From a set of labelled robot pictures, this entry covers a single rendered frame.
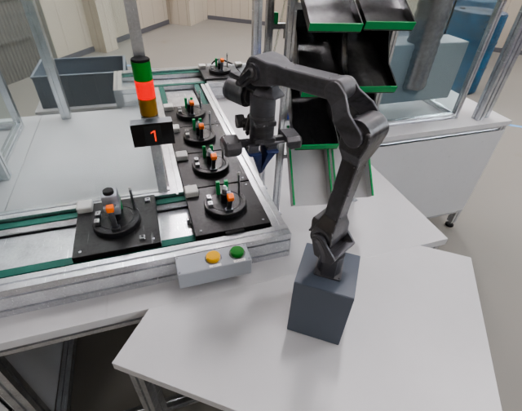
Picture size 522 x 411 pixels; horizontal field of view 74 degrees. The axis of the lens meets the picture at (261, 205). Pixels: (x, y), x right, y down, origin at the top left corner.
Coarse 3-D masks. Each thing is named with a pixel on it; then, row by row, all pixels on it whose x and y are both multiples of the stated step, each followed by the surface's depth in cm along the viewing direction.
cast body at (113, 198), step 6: (102, 192) 99; (108, 192) 98; (114, 192) 99; (102, 198) 97; (108, 198) 98; (114, 198) 99; (108, 204) 99; (114, 204) 100; (120, 204) 103; (114, 210) 100; (120, 210) 100
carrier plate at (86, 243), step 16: (96, 208) 111; (144, 208) 112; (80, 224) 105; (144, 224) 106; (80, 240) 100; (96, 240) 100; (112, 240) 100; (128, 240) 101; (160, 240) 101; (80, 256) 95; (96, 256) 96
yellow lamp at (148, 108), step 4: (140, 100) 96; (144, 100) 96; (148, 100) 96; (152, 100) 96; (156, 100) 98; (140, 104) 97; (144, 104) 96; (148, 104) 96; (152, 104) 97; (156, 104) 98; (140, 108) 98; (144, 108) 97; (148, 108) 97; (152, 108) 98; (156, 108) 99; (140, 112) 99; (144, 112) 98; (148, 112) 98; (152, 112) 98; (156, 112) 99; (144, 116) 98; (148, 116) 98; (152, 116) 99
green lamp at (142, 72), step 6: (132, 66) 90; (138, 66) 90; (144, 66) 90; (150, 66) 92; (132, 72) 92; (138, 72) 91; (144, 72) 91; (150, 72) 92; (138, 78) 92; (144, 78) 92; (150, 78) 93
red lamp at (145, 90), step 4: (152, 80) 94; (136, 84) 93; (140, 84) 93; (144, 84) 93; (148, 84) 93; (152, 84) 94; (136, 88) 94; (140, 88) 93; (144, 88) 93; (148, 88) 94; (152, 88) 95; (136, 92) 95; (140, 92) 94; (144, 92) 94; (148, 92) 95; (152, 92) 95; (140, 96) 95; (144, 96) 95; (148, 96) 95; (152, 96) 96
